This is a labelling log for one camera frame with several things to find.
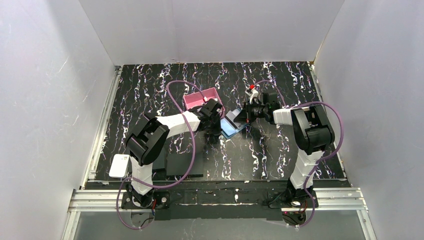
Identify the blue leather card holder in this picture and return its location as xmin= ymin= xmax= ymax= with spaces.
xmin=220 ymin=108 xmax=248 ymax=140

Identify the pink plastic tray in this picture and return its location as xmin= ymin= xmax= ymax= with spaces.
xmin=183 ymin=87 xmax=222 ymax=110

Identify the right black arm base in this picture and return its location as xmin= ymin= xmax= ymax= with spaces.
xmin=262 ymin=190 xmax=319 ymax=211

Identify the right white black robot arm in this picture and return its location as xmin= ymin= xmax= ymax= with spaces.
xmin=234 ymin=85 xmax=335 ymax=203

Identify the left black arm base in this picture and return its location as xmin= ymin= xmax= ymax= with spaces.
xmin=120 ymin=191 xmax=171 ymax=210

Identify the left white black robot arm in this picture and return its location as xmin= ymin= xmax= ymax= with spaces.
xmin=125 ymin=98 xmax=223 ymax=208

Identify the large black flat plate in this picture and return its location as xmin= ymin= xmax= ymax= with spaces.
xmin=165 ymin=153 xmax=204 ymax=177

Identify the small black flat plate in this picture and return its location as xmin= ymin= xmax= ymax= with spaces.
xmin=152 ymin=149 xmax=167 ymax=171

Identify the white rectangular device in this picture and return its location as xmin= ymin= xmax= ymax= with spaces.
xmin=108 ymin=154 xmax=130 ymax=179

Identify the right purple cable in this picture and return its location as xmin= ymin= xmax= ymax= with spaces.
xmin=246 ymin=79 xmax=345 ymax=228

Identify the aluminium front rail frame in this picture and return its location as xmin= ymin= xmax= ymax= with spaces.
xmin=62 ymin=187 xmax=376 ymax=240

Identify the aluminium left side rail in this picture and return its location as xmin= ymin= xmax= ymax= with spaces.
xmin=79 ymin=65 xmax=123 ymax=190

